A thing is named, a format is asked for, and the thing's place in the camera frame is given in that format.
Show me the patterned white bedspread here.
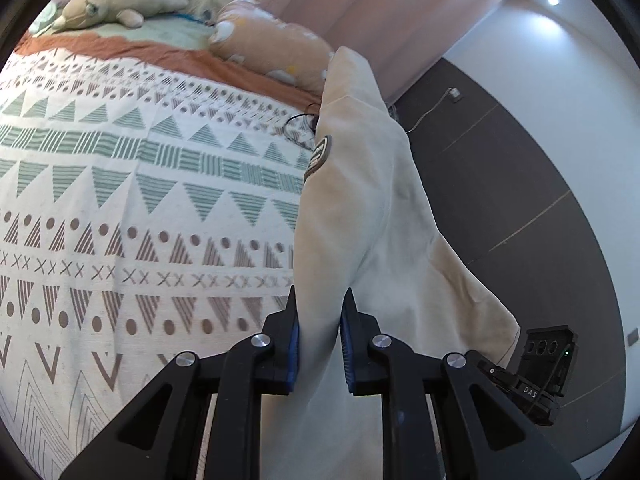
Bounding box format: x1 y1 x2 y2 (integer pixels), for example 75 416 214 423
1 32 319 479

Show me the right pink curtain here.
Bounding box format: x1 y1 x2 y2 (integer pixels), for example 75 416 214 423
262 0 503 103

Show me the orange cartoon pillow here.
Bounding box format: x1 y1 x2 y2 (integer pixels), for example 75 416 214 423
208 0 334 96

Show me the beige plush toy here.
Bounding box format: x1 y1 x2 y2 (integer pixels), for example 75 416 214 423
52 0 189 30

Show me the light green pillow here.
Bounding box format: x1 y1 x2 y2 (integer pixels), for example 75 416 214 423
28 1 58 37

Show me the black charger with cable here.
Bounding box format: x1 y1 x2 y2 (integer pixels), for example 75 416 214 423
281 103 320 151

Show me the white wall charger cable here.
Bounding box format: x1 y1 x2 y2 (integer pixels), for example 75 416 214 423
404 86 463 136

